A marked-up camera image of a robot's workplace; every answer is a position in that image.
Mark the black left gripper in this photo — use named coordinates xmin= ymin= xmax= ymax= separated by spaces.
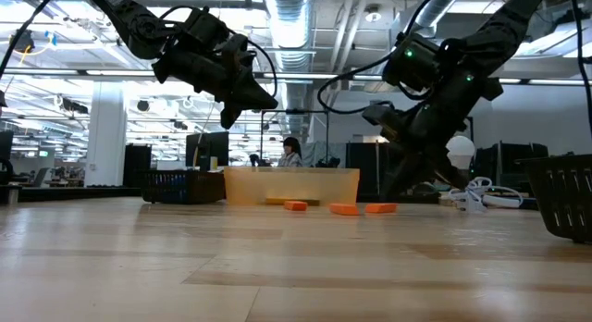
xmin=154 ymin=6 xmax=278 ymax=113

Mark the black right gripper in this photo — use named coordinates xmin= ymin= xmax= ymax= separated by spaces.
xmin=382 ymin=67 xmax=503 ymax=203

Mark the white bulb lamp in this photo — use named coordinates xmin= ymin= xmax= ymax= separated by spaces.
xmin=445 ymin=135 xmax=477 ymax=190

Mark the black partition panel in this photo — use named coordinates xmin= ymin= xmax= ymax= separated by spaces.
xmin=345 ymin=141 xmax=394 ymax=197

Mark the long ceiling light bar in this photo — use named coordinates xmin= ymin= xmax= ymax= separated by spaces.
xmin=0 ymin=68 xmax=592 ymax=87

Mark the black computer monitor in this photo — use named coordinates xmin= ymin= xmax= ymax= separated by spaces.
xmin=185 ymin=130 xmax=230 ymax=171

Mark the wide black cabinet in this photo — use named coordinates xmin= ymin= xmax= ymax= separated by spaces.
xmin=475 ymin=141 xmax=549 ymax=187

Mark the person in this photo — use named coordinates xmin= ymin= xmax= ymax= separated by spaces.
xmin=277 ymin=136 xmax=304 ymax=168

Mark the orange translucent plastic bin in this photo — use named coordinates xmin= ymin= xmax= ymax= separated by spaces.
xmin=224 ymin=167 xmax=361 ymax=207

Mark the black mesh basket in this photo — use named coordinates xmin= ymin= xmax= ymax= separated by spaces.
xmin=515 ymin=153 xmax=592 ymax=244
xmin=141 ymin=168 xmax=227 ymax=205

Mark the tall black cabinet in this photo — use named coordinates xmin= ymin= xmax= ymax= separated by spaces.
xmin=122 ymin=143 xmax=153 ymax=188

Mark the white square pillar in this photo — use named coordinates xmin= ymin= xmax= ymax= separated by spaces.
xmin=84 ymin=80 xmax=129 ymax=188

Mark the black ceiling device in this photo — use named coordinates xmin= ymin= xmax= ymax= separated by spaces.
xmin=8 ymin=29 xmax=36 ymax=53

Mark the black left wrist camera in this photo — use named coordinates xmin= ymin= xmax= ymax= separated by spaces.
xmin=219 ymin=104 xmax=244 ymax=130

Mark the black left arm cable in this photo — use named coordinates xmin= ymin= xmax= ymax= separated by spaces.
xmin=159 ymin=5 xmax=279 ymax=99

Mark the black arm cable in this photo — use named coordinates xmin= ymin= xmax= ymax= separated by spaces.
xmin=159 ymin=5 xmax=279 ymax=99
xmin=316 ymin=0 xmax=515 ymax=116

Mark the black gantry frame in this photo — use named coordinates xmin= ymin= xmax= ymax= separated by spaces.
xmin=259 ymin=109 xmax=331 ymax=168

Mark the silver ribbed air duct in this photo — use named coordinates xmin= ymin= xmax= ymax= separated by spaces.
xmin=264 ymin=0 xmax=316 ymax=73
xmin=401 ymin=0 xmax=466 ymax=34

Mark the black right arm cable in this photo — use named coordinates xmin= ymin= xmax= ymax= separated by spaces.
xmin=316 ymin=0 xmax=515 ymax=116

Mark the white lamp cable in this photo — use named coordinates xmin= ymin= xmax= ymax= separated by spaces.
xmin=446 ymin=176 xmax=524 ymax=213

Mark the thin black hanging cable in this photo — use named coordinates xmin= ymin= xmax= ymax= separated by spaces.
xmin=568 ymin=0 xmax=592 ymax=131
xmin=0 ymin=0 xmax=62 ymax=78

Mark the black aluminium table frame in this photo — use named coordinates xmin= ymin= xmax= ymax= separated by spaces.
xmin=0 ymin=186 xmax=143 ymax=204

